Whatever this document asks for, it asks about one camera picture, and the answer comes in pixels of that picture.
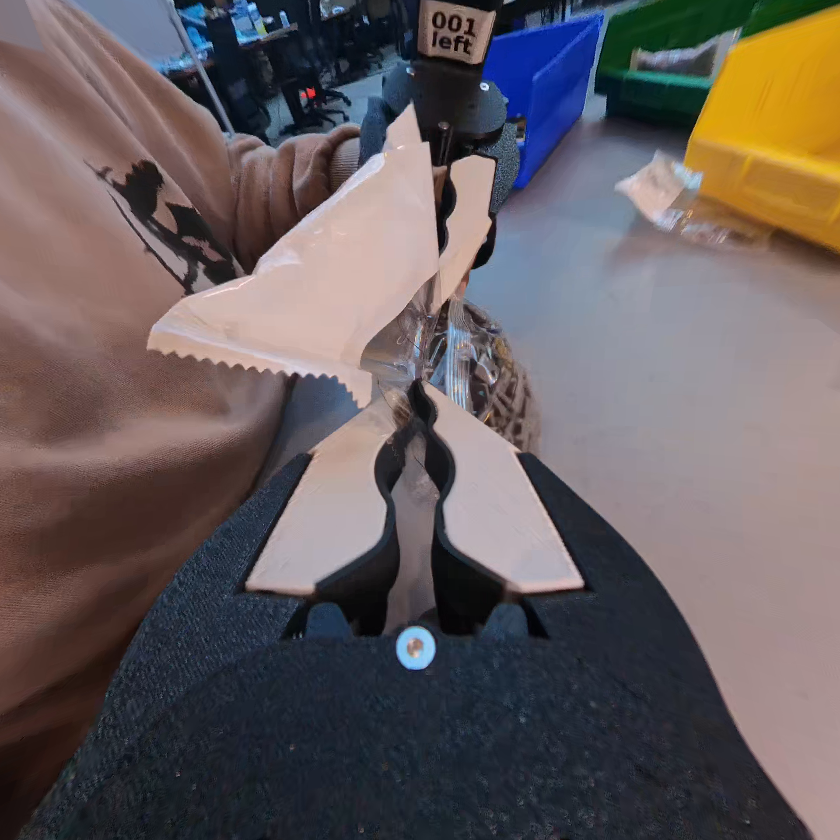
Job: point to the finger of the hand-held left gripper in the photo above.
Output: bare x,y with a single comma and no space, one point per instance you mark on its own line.
466,223

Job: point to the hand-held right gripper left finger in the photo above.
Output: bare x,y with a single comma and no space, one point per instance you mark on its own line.
322,525

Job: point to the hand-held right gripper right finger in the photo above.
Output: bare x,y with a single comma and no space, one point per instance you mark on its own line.
512,519

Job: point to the large clear labelled bag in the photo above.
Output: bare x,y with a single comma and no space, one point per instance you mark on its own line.
328,263

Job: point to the clear plastic bag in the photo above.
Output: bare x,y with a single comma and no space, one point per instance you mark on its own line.
689,204

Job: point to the green bin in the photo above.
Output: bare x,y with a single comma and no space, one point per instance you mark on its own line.
683,66

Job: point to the yellow bin with grey parts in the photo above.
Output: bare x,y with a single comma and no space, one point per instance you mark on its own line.
775,145

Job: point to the person's left forearm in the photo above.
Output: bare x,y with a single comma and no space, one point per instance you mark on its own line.
295,177

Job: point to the blue bin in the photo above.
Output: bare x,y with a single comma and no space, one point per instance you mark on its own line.
551,92

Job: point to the black office chair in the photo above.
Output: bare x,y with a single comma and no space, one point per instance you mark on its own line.
230,66
309,66

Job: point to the clear bag of parts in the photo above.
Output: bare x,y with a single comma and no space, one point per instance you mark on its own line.
676,59

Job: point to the person's beige sweatshirt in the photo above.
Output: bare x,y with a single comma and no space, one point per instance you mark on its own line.
105,420

